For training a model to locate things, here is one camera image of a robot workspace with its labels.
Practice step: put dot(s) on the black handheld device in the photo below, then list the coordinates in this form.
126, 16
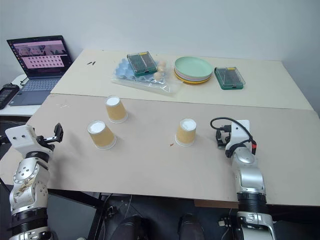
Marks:
7, 95

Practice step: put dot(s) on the grey open laptop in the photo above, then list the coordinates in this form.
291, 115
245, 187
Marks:
40, 62

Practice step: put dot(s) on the beige egg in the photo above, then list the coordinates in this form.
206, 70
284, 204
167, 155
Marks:
158, 74
162, 65

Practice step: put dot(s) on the yellow plastic plate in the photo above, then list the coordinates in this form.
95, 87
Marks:
193, 83

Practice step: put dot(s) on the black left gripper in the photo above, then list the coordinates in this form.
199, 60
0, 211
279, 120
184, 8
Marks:
45, 145

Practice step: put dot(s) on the green screwdriver bit case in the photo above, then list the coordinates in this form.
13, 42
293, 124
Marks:
141, 63
230, 78

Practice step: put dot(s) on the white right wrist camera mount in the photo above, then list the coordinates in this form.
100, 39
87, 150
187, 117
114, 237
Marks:
238, 136

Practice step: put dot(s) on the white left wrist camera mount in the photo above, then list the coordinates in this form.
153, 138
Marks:
20, 138

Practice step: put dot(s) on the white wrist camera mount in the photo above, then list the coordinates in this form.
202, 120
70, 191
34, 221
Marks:
20, 138
238, 136

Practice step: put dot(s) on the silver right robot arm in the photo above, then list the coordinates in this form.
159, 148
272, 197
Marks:
251, 185

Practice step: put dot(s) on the white side table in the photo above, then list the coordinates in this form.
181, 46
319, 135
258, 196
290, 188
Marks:
10, 111

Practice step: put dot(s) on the blue egg tray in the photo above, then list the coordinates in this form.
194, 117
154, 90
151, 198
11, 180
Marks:
123, 71

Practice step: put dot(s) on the brown paper cup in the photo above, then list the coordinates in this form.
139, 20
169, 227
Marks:
115, 110
101, 136
185, 133

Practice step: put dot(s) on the pink plastic plate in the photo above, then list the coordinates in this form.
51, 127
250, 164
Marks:
190, 78

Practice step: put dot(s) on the dark rounded shape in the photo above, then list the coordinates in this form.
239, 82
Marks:
190, 227
130, 228

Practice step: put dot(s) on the black table frame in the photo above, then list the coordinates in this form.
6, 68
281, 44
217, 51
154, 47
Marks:
98, 212

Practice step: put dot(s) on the green plastic plate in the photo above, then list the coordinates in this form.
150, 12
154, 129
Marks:
193, 66

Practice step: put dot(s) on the plastic bag with egg tray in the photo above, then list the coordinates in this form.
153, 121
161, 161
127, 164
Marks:
155, 87

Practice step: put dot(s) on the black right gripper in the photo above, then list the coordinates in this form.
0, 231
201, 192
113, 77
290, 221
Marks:
222, 146

